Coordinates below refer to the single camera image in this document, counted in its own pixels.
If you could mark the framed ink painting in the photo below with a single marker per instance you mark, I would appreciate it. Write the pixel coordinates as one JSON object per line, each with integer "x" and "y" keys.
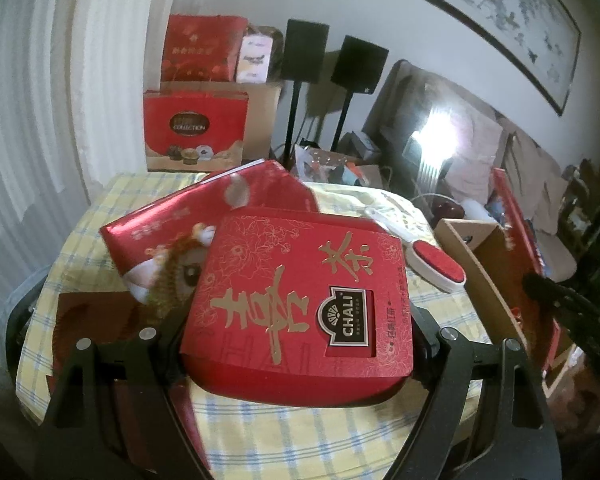
{"x": 505, "y": 5}

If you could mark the carton of clutter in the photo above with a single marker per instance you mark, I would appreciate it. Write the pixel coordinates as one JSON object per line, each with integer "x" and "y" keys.
{"x": 330, "y": 160}

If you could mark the cluttered dark shelf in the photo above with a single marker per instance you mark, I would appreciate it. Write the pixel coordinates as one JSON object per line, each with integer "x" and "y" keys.
{"x": 590, "y": 200}

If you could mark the red chocolate box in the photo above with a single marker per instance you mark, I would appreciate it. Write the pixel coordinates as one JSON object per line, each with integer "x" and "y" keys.
{"x": 195, "y": 120}

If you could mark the brown sofa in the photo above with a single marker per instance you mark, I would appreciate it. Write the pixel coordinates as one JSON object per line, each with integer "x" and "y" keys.
{"x": 530, "y": 160}

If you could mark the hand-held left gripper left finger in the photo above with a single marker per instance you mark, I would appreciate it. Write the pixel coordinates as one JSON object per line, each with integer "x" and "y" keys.
{"x": 130, "y": 360}

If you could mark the red tin box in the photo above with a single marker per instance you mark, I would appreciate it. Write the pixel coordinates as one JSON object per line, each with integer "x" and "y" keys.
{"x": 290, "y": 310}

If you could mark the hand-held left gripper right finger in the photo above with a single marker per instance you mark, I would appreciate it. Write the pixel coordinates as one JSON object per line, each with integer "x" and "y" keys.
{"x": 430, "y": 340}

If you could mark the brown glass table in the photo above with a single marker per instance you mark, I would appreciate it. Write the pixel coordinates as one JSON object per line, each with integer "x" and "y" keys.
{"x": 447, "y": 209}

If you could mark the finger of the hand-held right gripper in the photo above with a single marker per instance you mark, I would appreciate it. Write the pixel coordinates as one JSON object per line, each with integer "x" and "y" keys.
{"x": 545, "y": 295}

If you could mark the white curtain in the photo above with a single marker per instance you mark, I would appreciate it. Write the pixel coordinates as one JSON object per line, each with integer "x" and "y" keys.
{"x": 40, "y": 85}

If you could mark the small white box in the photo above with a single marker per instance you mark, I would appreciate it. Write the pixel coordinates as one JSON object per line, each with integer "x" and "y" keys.
{"x": 254, "y": 60}

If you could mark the cardboard box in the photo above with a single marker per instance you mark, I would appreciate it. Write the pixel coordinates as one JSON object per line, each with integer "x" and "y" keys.
{"x": 495, "y": 270}

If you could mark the black chair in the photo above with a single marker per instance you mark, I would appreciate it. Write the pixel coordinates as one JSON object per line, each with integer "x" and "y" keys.
{"x": 20, "y": 320}

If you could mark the brown storage carton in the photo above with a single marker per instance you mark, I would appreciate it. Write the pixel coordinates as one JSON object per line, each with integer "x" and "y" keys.
{"x": 262, "y": 115}

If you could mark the red gold-print gift box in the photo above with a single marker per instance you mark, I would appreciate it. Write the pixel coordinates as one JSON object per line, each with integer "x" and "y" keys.
{"x": 200, "y": 45}

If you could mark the bright video light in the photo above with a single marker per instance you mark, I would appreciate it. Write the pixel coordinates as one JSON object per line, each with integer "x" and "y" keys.
{"x": 435, "y": 130}

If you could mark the beige sofa cushion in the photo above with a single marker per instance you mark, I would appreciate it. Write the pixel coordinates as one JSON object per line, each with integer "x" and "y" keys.
{"x": 475, "y": 140}
{"x": 535, "y": 170}

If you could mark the yellow plaid tablecloth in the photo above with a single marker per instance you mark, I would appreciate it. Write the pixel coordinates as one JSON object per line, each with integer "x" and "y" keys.
{"x": 290, "y": 440}

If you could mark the black speaker on stand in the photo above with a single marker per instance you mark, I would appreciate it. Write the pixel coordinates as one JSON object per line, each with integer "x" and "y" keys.
{"x": 305, "y": 47}
{"x": 360, "y": 62}

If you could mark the red foil bag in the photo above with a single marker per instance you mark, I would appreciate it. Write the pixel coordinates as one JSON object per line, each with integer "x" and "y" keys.
{"x": 180, "y": 215}

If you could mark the white and red lint brush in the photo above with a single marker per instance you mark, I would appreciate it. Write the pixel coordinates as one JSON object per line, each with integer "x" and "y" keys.
{"x": 430, "y": 265}

